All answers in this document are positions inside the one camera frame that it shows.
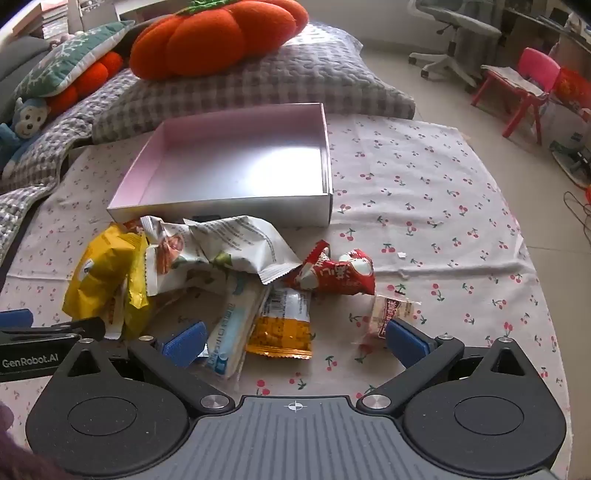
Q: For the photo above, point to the dark desk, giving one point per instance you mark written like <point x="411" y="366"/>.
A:
<point x="535" y="18"/>

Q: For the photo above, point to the person's maroon clothing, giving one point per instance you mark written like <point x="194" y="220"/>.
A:
<point x="23" y="452"/>

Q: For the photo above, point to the cherry print cloth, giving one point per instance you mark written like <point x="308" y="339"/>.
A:
<point x="438" y="207"/>

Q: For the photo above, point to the yellow snack packet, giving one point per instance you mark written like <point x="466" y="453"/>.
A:
<point x="99" y="272"/>

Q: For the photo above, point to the grey checked pillow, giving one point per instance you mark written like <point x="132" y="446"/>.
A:
<point x="295" y="78"/>

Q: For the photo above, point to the blue monkey plush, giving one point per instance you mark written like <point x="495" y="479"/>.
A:
<point x="23" y="124"/>

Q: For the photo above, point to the blue and white cracker packet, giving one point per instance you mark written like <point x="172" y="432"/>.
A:
<point x="233" y="327"/>

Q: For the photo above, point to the large orange pumpkin cushion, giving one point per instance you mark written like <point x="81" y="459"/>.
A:
<point x="207" y="41"/>

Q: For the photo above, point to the teal patterned cushion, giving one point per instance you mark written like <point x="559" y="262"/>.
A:
<point x="69" y="60"/>

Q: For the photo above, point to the grey checked blanket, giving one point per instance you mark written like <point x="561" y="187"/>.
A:
<point x="51" y="152"/>

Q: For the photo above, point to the small orange pumpkin cushion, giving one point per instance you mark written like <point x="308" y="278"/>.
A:
<point x="87" y="78"/>

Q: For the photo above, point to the red bag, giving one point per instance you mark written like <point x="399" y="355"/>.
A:
<point x="575" y="90"/>

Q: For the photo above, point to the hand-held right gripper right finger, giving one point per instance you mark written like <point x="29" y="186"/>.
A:
<point x="408" y="344"/>

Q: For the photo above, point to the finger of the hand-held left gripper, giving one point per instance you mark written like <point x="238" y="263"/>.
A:
<point x="16" y="319"/>
<point x="87" y="328"/>

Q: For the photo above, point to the white packet green print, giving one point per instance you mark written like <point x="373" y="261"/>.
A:
<point x="244" y="244"/>

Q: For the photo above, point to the grey office chair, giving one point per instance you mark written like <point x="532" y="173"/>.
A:
<point x="455" y="27"/>

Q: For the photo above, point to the pink child chair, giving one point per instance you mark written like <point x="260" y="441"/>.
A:
<point x="538" y="69"/>

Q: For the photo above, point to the grey sofa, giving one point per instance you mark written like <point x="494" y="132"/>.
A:
<point x="18" y="64"/>

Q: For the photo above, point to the patterned chair cushion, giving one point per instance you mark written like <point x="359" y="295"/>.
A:
<point x="512" y="78"/>

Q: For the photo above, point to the small pale candy packet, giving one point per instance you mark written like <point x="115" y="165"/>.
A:
<point x="388" y="314"/>

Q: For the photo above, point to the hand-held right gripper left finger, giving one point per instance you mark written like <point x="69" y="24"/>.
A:
<point x="184" y="345"/>

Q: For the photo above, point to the orange packet white label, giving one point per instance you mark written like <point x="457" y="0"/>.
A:
<point x="281" y="330"/>

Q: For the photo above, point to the pink cardboard box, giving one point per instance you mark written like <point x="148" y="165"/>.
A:
<point x="240" y="161"/>

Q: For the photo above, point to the stack of books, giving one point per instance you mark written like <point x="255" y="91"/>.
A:
<point x="27" y="16"/>

